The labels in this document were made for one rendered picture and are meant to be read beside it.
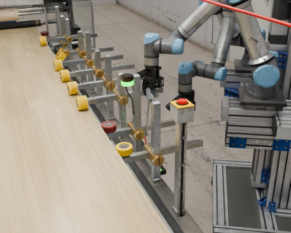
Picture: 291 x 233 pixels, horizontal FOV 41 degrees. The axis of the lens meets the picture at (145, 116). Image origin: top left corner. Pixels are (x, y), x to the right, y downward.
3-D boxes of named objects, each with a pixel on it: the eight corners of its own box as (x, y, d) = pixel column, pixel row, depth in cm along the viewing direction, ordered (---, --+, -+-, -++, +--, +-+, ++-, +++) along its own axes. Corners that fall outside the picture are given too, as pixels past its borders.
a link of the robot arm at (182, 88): (181, 86, 207) (175, 81, 214) (181, 94, 209) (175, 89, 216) (194, 84, 210) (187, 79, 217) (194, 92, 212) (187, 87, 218)
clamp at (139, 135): (136, 128, 218) (136, 120, 216) (145, 139, 206) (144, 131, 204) (126, 130, 216) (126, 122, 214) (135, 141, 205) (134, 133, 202)
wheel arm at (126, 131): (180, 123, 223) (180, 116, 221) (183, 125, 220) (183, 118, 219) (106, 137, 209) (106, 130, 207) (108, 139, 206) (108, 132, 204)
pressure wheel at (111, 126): (114, 137, 214) (113, 119, 209) (118, 144, 207) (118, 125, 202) (100, 140, 211) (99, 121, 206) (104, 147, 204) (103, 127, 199)
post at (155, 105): (157, 186, 198) (157, 98, 177) (160, 190, 195) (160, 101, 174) (151, 188, 197) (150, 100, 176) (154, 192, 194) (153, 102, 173)
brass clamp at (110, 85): (110, 82, 256) (109, 75, 254) (116, 89, 244) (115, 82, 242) (100, 84, 254) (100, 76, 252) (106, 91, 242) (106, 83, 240)
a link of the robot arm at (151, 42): (159, 36, 185) (141, 35, 187) (159, 58, 190) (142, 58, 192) (162, 32, 192) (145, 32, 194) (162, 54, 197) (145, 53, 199)
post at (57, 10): (63, 52, 407) (57, 5, 386) (63, 53, 404) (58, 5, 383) (59, 52, 406) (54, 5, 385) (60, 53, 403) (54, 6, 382)
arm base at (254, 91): (274, 89, 209) (276, 71, 205) (278, 100, 196) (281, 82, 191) (245, 88, 211) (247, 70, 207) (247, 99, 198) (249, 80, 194)
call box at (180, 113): (185, 116, 157) (186, 98, 153) (193, 123, 151) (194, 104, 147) (169, 119, 154) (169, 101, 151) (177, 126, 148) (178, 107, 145)
